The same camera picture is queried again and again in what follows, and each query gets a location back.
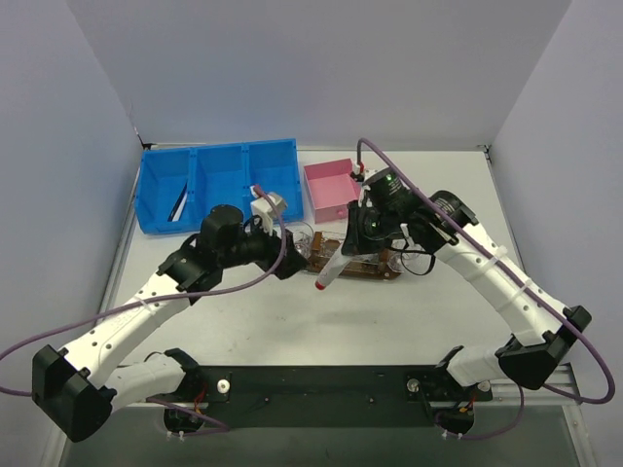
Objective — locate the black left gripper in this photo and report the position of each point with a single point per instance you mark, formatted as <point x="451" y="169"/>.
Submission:
<point x="285" y="255"/>

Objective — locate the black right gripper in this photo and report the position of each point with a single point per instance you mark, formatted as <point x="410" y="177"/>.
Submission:
<point x="358" y="233"/>

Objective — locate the white toothpaste red cap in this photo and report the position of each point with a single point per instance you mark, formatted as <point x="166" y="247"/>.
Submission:
<point x="331" y="270"/>

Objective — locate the brown wooden tray holder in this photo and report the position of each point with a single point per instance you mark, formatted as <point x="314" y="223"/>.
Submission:
<point x="379" y="266"/>

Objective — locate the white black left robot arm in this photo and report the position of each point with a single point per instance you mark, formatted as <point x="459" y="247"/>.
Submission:
<point x="80" y="385"/>

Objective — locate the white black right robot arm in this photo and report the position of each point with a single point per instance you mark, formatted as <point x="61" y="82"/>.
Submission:
<point x="447" y="229"/>

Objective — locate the pink wooden drawer box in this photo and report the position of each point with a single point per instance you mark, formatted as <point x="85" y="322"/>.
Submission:
<point x="330" y="189"/>

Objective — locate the blue plastic bin right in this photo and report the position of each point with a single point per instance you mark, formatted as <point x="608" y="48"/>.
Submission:
<point x="273" y="165"/>

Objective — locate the blue plastic bin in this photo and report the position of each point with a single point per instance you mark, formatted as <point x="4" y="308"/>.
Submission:
<point x="219" y="177"/>
<point x="162" y="174"/>
<point x="273" y="165"/>

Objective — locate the blue plastic bin middle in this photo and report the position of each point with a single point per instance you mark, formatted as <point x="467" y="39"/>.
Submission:
<point x="219" y="177"/>

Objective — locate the blue plastic bin left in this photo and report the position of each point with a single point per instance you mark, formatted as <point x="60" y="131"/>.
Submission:
<point x="162" y="174"/>

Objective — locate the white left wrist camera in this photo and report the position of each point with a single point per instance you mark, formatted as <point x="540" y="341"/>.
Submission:
<point x="267" y="206"/>

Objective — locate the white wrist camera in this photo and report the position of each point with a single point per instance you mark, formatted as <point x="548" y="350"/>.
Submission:
<point x="360" y="174"/>
<point x="267" y="206"/>

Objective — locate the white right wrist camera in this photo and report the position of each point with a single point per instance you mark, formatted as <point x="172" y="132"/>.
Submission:
<point x="360" y="174"/>

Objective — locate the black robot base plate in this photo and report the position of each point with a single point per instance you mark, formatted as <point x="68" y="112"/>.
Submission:
<point x="324" y="412"/>

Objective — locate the aluminium frame rail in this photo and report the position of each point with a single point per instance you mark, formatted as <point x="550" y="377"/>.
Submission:
<point x="222" y="385"/>

